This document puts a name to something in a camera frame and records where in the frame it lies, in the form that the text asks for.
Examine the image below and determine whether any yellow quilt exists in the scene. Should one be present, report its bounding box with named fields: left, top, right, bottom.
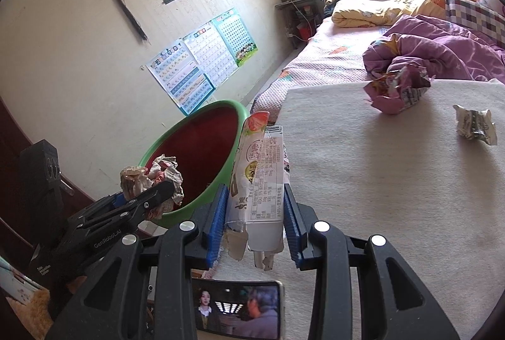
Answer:
left=330, top=0, right=480, bottom=28

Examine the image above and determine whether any white strawberry snack packet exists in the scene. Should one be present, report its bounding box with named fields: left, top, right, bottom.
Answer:
left=223, top=110, right=293, bottom=272

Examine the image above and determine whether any white padded table cover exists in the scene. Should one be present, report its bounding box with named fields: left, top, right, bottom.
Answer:
left=215, top=78, right=505, bottom=340

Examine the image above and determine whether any teal grid wall poster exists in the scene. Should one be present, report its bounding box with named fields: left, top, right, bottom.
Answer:
left=211, top=7, right=261, bottom=68

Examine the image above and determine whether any green and red plastic basin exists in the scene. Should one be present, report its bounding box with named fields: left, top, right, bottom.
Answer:
left=136, top=99, right=250, bottom=229

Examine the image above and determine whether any dark side table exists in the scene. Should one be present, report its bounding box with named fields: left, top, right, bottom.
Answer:
left=274, top=0, right=328, bottom=49

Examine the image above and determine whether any brown wooden door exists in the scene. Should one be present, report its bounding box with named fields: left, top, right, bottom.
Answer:
left=0, top=96, right=99, bottom=285

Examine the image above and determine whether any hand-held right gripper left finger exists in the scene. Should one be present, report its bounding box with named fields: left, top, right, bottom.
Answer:
left=45, top=185, right=229, bottom=340

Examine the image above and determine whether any plaid pillow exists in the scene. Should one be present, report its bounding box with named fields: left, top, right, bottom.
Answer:
left=445, top=0, right=505, bottom=45

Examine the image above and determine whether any dark clothes pile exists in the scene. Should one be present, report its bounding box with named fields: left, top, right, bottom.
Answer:
left=324, top=0, right=350, bottom=15

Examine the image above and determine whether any beige fluffy rug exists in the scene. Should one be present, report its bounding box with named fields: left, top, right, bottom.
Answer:
left=0, top=287, right=54, bottom=340

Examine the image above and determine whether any pink and purple snack bag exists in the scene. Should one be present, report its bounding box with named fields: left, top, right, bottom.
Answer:
left=363, top=63, right=435, bottom=116

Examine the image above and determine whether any small crumpled white wrapper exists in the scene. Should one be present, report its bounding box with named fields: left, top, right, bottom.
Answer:
left=452, top=103, right=498, bottom=146

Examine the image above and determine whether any smartphone with lit screen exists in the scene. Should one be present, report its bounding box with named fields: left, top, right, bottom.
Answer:
left=191, top=279, right=285, bottom=340

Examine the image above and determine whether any blue learning wall poster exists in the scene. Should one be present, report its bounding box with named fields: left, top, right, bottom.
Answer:
left=146, top=38, right=216, bottom=116

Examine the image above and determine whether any beige paper wrapper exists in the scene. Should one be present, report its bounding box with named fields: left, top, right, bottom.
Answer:
left=119, top=154, right=185, bottom=221

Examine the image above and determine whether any purple quilt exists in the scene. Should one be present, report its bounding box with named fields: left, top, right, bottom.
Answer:
left=362, top=14, right=505, bottom=84

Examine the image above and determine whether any black hanging strap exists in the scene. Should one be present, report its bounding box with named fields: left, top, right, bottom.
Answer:
left=100, top=0, right=151, bottom=46

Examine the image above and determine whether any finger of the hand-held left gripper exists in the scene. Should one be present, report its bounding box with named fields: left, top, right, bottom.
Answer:
left=80, top=193, right=129, bottom=225
left=84, top=180, right=176, bottom=243

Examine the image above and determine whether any pink patterned bed sheet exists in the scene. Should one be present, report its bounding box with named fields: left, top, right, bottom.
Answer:
left=250, top=17, right=389, bottom=116

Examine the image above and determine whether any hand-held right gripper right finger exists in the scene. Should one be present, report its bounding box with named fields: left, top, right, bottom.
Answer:
left=284, top=185, right=460, bottom=340

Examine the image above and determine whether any white chart wall poster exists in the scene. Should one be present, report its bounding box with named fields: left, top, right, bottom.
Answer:
left=181, top=21, right=239, bottom=88

